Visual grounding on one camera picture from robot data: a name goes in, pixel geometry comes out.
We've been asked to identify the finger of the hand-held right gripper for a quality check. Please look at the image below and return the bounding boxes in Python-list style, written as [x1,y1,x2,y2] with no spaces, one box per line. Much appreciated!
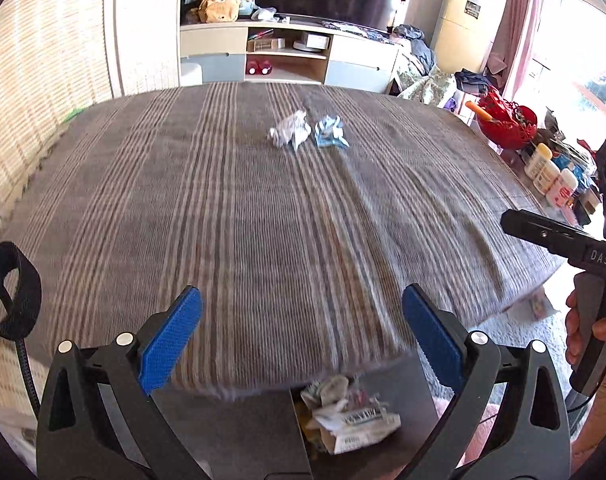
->
[500,208,584,262]

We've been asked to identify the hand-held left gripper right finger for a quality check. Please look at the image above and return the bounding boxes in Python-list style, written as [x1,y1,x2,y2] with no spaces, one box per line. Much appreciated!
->
[402,283,571,480]

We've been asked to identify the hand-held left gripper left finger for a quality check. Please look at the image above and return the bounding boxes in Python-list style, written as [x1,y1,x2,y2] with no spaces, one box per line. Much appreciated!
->
[35,285,209,480]

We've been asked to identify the blue sock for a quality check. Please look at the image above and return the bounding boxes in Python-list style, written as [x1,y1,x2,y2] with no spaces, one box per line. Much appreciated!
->
[313,115,350,149]

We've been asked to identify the white sock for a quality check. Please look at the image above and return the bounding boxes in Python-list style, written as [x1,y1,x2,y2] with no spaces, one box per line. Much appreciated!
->
[268,108,312,151]

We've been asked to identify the person's right forearm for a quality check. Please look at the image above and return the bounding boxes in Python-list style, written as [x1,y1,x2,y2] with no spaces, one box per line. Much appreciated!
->
[570,370,606,471]

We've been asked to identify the box of paper trash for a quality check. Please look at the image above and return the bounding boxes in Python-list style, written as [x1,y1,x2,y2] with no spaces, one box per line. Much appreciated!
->
[310,402,403,456]

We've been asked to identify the person's right hand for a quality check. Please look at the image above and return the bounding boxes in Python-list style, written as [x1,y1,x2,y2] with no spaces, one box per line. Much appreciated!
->
[564,287,606,376]

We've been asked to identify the white pink bottle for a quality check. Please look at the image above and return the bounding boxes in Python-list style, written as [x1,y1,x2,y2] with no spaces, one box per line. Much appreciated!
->
[546,168,579,208]

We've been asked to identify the small printed card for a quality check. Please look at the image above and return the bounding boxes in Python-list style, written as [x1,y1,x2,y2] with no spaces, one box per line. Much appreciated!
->
[528,292,559,321]

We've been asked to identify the cream bottle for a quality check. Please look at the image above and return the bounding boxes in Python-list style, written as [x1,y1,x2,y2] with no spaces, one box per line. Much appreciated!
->
[524,143,554,181]

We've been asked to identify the blue packet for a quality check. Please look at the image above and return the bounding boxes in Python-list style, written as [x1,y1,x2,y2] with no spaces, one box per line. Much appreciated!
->
[553,152,595,192]

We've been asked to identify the grey shaggy rug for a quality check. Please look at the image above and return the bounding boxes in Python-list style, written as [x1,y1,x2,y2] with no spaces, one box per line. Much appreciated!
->
[423,285,574,411]

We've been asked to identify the red basket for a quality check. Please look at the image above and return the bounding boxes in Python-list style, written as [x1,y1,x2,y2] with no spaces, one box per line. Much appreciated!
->
[477,87,538,150]

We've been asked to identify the crumpled white paper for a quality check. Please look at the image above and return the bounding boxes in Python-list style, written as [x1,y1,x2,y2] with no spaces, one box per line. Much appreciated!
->
[300,374,354,411]

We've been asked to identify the grey plaid blanket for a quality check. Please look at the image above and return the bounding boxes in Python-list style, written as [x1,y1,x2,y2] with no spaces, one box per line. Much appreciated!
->
[0,81,579,403]

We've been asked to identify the dark blue folded clothes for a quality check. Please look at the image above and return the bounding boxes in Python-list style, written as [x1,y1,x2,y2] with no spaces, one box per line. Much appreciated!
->
[456,69,491,96]

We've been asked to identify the window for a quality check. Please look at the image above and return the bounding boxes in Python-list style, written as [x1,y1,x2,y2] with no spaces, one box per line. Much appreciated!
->
[528,0,606,136]

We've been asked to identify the floral cloth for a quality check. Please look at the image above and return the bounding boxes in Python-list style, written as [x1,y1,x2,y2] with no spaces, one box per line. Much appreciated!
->
[398,67,459,108]

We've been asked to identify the blue grey clothes pile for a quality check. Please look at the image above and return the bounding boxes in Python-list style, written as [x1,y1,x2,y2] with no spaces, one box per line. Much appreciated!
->
[393,22,436,76]

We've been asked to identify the pink curtain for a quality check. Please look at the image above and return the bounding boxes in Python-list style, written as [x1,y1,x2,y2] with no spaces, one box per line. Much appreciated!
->
[503,0,549,101]

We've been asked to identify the cream standing air conditioner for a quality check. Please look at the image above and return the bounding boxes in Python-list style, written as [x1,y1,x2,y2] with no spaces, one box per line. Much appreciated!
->
[430,0,514,73]

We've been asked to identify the white wooden tv cabinet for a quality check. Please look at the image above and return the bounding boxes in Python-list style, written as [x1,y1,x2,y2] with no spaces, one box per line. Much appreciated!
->
[179,14,409,92]

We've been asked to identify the white round stool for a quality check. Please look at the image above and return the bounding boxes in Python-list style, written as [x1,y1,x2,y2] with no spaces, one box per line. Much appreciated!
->
[180,60,204,86]

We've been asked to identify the woven bamboo blind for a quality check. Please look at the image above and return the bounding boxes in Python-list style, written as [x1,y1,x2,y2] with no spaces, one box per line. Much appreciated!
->
[0,0,116,436]

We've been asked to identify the white round device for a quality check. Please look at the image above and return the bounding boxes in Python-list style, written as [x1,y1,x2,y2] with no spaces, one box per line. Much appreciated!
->
[293,34,330,52]

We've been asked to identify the brown cardboard box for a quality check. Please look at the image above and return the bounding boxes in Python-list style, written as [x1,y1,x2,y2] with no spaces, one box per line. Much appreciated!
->
[247,37,286,52]

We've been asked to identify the brown stuffed toy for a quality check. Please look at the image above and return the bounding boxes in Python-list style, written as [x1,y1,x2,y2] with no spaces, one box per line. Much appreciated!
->
[198,0,241,23]

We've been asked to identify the orange handled tool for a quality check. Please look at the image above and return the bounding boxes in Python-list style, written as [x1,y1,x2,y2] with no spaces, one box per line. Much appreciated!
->
[466,101,499,122]

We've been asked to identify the black wrist strap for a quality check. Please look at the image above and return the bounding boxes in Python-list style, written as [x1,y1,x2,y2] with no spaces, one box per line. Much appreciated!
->
[0,241,42,418]

